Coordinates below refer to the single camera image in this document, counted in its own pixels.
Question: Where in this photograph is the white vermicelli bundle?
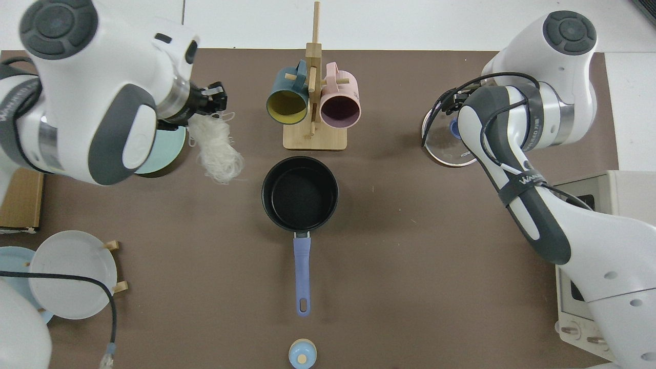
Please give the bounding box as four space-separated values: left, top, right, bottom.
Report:
187 110 245 185

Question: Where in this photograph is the glass lid with blue knob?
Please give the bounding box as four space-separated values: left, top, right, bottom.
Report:
421 105 480 167

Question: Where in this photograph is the light teal plate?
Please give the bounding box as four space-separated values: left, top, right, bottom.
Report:
134 125 187 175

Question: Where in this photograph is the wooden plate rack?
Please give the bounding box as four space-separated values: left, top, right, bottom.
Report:
25 240 129 295

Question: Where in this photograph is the grey plate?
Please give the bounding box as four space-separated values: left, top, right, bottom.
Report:
28 230 118 320

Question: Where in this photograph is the light blue plate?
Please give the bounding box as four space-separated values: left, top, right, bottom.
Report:
0 247 54 324

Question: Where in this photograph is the dark teal cup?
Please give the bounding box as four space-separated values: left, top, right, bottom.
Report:
265 60 310 125

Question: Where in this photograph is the pink cup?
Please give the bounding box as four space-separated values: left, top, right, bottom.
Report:
319 62 362 129

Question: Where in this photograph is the wooden cup stand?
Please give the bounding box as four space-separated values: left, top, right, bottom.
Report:
283 1 348 151

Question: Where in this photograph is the brown table cloth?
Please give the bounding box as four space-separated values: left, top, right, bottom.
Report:
0 49 620 369

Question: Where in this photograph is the pale toaster oven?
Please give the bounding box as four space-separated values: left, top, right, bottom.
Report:
552 170 656 365

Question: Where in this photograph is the small blue round thing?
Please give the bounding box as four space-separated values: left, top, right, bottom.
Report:
289 339 317 368

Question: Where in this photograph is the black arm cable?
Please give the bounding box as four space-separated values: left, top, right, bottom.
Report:
421 72 595 211
0 271 117 369

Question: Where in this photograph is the black pot with blue handle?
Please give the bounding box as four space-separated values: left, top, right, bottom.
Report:
261 156 339 317

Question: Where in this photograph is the wire basket with wooden floor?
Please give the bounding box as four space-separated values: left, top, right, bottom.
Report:
0 169 45 234

